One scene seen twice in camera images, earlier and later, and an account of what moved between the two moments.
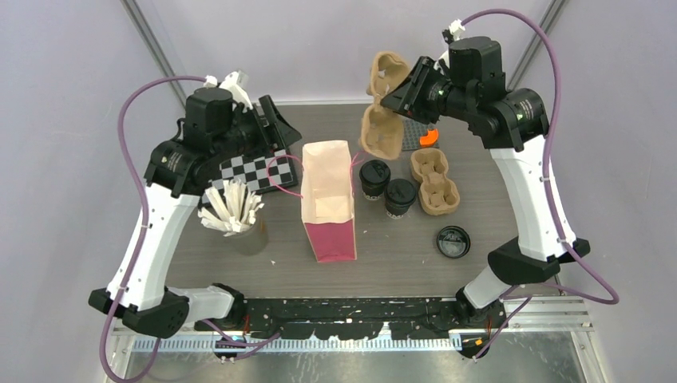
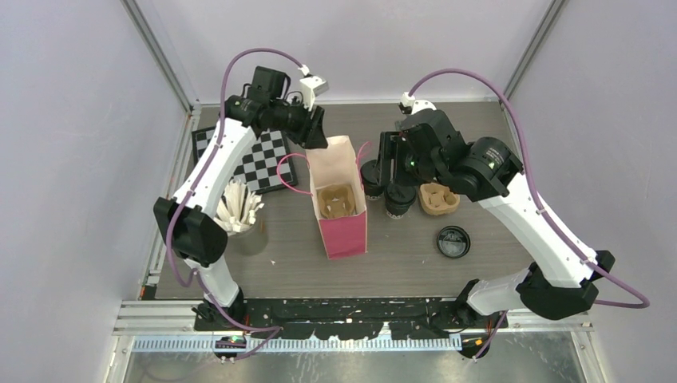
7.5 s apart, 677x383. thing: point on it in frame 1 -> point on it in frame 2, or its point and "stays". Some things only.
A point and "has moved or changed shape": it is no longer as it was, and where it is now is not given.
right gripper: x=399 y=99 -> x=393 y=144
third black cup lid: x=453 y=242 stays
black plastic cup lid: x=374 y=172 stays
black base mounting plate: x=352 y=318 stays
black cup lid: x=400 y=192 stays
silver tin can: x=252 y=240 stays
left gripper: x=267 y=140 -> x=310 y=135
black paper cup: x=399 y=195 stays
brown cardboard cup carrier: x=437 y=194 stays
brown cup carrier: x=382 y=129 -> x=336 y=200
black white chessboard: x=263 y=172 stays
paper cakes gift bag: x=326 y=199 has moved or changed shape
